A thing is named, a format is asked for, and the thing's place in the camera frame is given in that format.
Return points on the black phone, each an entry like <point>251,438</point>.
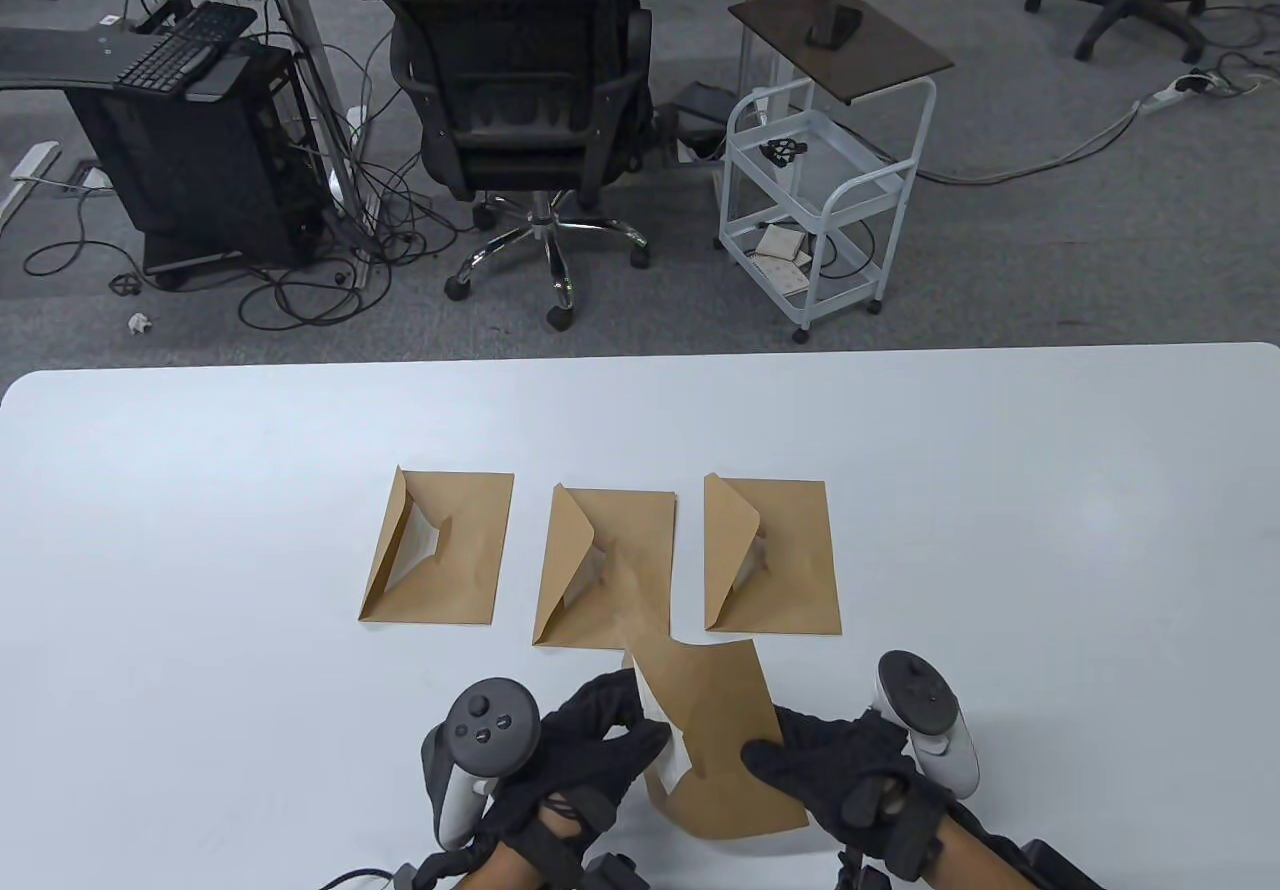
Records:
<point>835,27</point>

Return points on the black keyboard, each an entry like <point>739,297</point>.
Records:
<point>185,45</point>

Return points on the white booklets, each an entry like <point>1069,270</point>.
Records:
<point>780,248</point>

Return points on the person's left forearm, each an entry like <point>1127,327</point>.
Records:
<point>500,870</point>

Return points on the crumpled white paper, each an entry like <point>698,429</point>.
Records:
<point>139,324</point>

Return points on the person's right forearm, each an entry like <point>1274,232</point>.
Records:
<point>970,860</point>

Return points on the person's right hand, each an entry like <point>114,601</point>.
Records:
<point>840,780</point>

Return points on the black mesh office chair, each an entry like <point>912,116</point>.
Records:
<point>520,80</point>

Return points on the white power strip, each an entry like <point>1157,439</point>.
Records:
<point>1175,93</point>

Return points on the grey hand controller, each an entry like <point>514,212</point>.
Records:
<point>490,720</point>
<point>920,700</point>

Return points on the black computer tower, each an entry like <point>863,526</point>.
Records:
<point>200,170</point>

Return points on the white desk foot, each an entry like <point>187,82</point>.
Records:
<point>35,162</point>

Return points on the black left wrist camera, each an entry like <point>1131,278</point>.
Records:
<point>610,875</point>

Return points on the black curved desk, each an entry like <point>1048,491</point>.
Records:
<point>60,55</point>

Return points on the white rolling cart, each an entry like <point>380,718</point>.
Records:
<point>850,200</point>

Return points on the dark brown board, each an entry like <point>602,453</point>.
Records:
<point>850,60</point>

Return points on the person's left hand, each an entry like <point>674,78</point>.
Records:
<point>600,730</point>

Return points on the brown paper envelope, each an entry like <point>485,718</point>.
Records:
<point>640,570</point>
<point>725,720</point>
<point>470,550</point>
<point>800,550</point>

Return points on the grey floor socket plate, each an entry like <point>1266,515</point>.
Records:
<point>90,178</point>

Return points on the small black plastic part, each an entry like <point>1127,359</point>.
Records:
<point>782,152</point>

